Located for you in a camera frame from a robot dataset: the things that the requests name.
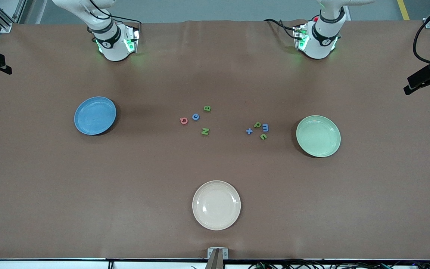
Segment cream plate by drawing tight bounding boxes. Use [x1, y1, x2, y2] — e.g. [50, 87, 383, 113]
[192, 180, 242, 231]

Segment brown table mat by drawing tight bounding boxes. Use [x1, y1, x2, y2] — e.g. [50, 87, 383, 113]
[0, 19, 430, 261]

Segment blue plate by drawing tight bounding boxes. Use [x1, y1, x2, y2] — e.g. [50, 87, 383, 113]
[74, 96, 117, 136]

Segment grey metal bracket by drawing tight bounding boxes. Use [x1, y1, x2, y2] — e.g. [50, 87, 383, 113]
[207, 247, 229, 260]

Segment green plate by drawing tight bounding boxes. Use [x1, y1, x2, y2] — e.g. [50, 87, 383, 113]
[296, 115, 342, 158]

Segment camera mount post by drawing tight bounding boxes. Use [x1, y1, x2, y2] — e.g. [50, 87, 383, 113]
[205, 250, 224, 269]

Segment tangled black cables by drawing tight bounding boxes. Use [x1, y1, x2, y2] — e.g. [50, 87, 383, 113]
[248, 259, 430, 269]

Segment black base cable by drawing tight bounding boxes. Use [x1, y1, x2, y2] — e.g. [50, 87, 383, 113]
[263, 18, 298, 40]
[105, 14, 143, 27]

